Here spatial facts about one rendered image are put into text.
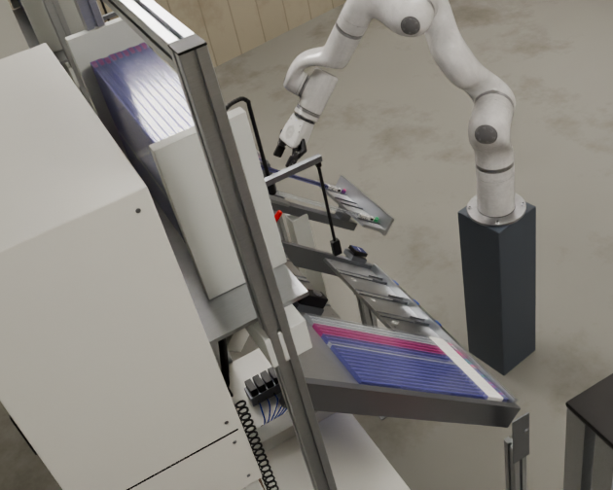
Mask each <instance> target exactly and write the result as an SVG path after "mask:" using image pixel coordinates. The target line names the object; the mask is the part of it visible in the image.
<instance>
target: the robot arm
mask: <svg viewBox="0 0 613 490"><path fill-rule="evenodd" d="M373 18H375V19H377V20H378V21H380V22H381V23H383V24H384V25H385V26H386V27H387V28H389V29H390V30H391V31H393V32H394V33H396V34H398V35H400V36H404V37H417V36H420V35H422V34H425V37H426V40H427V44H428V47H429V50H430V52H431V55H432V57H433V59H434V60H435V62H436V63H437V65H438V66H439V68H440V69H441V70H442V72H443V73H444V74H445V76H446V77H447V78H448V79H449V81H450V82H451V83H452V84H453V85H455V86H456V87H457V88H461V89H463V90H464V91H465V92H466V93H467V94H468V95H469V96H470V97H471V99H472V100H473V103H474V107H473V110H472V113H471V116H470V120H469V124H468V139H469V142H470V145H471V147H472V148H473V150H474V153H475V168H476V185H477V195H475V196H474V197H473V198H471V200H470V201H469V202H468V204H467V213H468V216H469V217H470V219H471V220H472V221H474V222H475V223H477V224H479V225H482V226H486V227H495V228H496V227H505V226H508V225H511V224H513V223H515V222H517V221H518V220H519V219H521V218H522V217H523V215H524V213H525V211H526V204H525V201H524V199H523V198H522V197H521V196H520V195H518V194H517V193H515V163H514V147H513V145H512V144H511V142H510V127H511V122H512V118H513V116H514V112H515V107H516V99H515V95H514V93H513V92H512V91H511V89H510V88H509V87H508V86H507V85H506V84H505V83H504V82H503V81H502V80H501V79H500V78H498V77H497V76H496V75H494V74H493V73H492V72H490V71H489V70H487V69H486V68H485V67H484V66H483V65H482V64H481V63H480V61H479V60H478V59H477V58H476V57H475V56H474V54H473V53H472V51H471V50H470V48H469V47H468V46H467V44H466V43H465V41H464V39H463V38H462V36H461V34H460V32H459V30H458V27H457V25H456V22H455V19H454V16H453V13H452V10H451V5H450V3H449V0H346V2H345V4H344V6H343V9H342V11H341V13H340V15H339V17H338V19H337V21H336V23H335V25H334V28H333V30H332V32H331V34H330V36H329V38H328V41H327V43H326V45H325V46H324V47H318V48H313V49H310V50H307V51H305V52H302V53H301V54H299V55H298V56H297V57H296V58H295V59H294V61H293V62H292V64H291V66H290V67H289V70H288V71H287V74H286V76H285V79H284V82H283V85H284V87H285V88H286V89H287V90H288V91H290V92H292V93H294V94H296V95H299V97H300V100H299V102H298V104H297V106H296V108H295V110H294V111H295V113H293V115H292V116H291V117H290V119H289V120H288V122H287V123H286V124H285V126H284V128H283V129H281V130H280V135H279V141H278V142H277V146H276V148H275V150H274V152H273V155H274V156H276V157H279V158H281V156H282V154H283V152H284V150H285V148H286V147H284V146H286V145H287V146H288V147H290V148H293V149H292V156H290V157H289V158H288V160H287V162H286V164H285V166H286V167H289V166H291V165H294V164H296V163H297V161H298V159H299V158H300V157H302V156H303V155H304V154H305V153H306V152H307V146H306V144H307V141H308V139H309V136H310V134H311V132H312V130H313V126H314V124H315V122H317V121H318V119H319V117H320V115H321V114H322V112H323V110H324V108H325V106H326V104H327V102H328V100H329V98H330V96H331V94H332V92H333V90H334V88H335V86H336V84H337V82H338V78H337V77H336V76H334V75H333V74H331V73H329V72H327V71H325V70H323V69H321V68H315V69H314V70H313V72H312V74H311V75H309V74H307V73H305V72H304V69H306V68H308V67H310V66H323V67H328V68H333V69H343V68H344V67H345V66H346V65H347V63H348V62H349V61H350V59H351V57H352V55H353V53H354V52H355V50H356V48H357V46H358V44H359V42H360V40H361V39H362V37H363V35H364V33H365V31H366V29H367V27H368V25H369V23H370V22H371V20H372V19H373ZM296 151H297V152H296Z"/></svg>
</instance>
